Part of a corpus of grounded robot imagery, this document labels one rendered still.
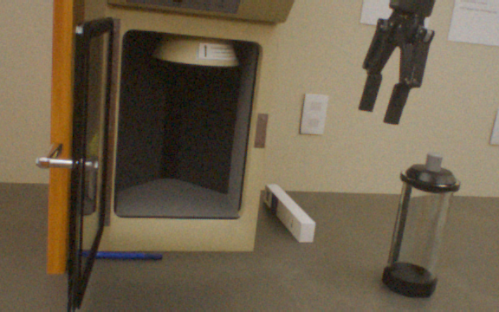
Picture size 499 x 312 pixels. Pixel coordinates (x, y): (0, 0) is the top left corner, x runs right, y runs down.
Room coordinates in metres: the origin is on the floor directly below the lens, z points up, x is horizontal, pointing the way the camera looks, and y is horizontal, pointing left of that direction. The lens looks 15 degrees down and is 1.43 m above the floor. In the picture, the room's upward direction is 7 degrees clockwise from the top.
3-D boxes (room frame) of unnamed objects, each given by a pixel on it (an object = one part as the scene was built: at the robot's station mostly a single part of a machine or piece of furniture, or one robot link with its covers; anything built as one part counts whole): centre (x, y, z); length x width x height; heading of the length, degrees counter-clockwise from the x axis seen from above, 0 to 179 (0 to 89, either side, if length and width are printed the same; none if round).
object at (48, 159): (0.75, 0.26, 1.20); 0.10 x 0.05 x 0.03; 8
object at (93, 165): (0.73, 0.21, 1.18); 0.02 x 0.02 x 0.06; 8
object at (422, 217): (1.01, -0.34, 1.06); 0.11 x 0.11 x 0.21
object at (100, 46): (0.83, 0.24, 1.19); 0.30 x 0.01 x 0.40; 8
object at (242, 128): (1.16, 0.16, 1.19); 0.26 x 0.24 x 0.35; 105
